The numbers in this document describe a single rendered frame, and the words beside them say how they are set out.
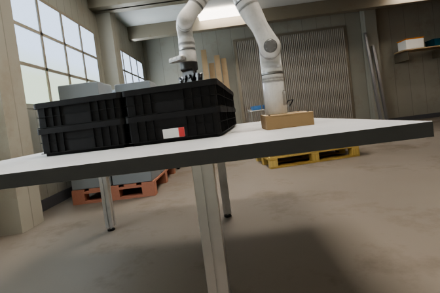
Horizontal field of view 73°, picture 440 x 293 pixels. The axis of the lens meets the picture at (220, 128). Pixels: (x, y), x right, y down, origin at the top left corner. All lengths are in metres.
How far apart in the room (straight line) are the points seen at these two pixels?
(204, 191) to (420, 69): 9.51
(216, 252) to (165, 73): 7.99
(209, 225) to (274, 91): 0.65
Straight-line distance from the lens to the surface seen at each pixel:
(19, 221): 3.15
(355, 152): 4.49
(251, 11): 1.33
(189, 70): 1.28
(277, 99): 1.29
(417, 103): 10.02
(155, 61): 8.83
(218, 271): 0.93
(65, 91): 3.71
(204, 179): 0.85
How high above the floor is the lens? 0.78
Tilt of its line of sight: 2 degrees down
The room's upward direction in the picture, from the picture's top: 7 degrees counter-clockwise
